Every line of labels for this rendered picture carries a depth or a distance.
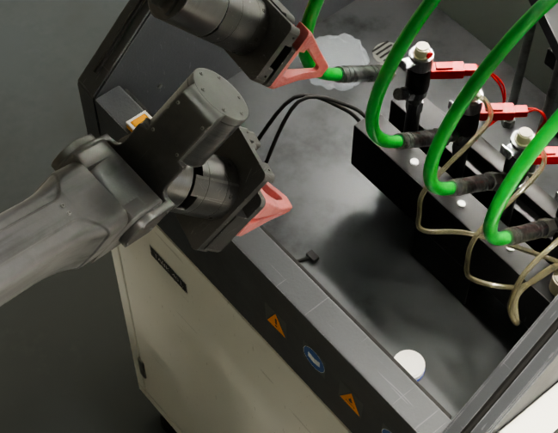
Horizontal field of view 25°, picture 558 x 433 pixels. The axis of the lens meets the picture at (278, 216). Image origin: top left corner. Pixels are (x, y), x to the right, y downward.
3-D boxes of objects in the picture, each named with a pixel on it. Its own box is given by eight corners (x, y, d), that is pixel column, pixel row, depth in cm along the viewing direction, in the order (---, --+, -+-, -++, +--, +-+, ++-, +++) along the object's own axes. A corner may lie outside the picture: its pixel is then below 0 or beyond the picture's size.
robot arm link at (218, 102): (41, 172, 97) (118, 253, 96) (130, 70, 92) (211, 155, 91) (113, 138, 108) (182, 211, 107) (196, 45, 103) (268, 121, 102)
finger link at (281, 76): (319, 18, 127) (258, -14, 120) (357, 56, 123) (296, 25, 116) (280, 70, 129) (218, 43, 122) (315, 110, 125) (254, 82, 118)
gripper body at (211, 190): (280, 179, 108) (222, 166, 102) (209, 255, 112) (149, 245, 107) (249, 126, 111) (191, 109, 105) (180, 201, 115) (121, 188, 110)
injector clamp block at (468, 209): (347, 195, 166) (353, 123, 153) (402, 156, 169) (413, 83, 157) (534, 371, 151) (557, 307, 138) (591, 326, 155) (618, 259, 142)
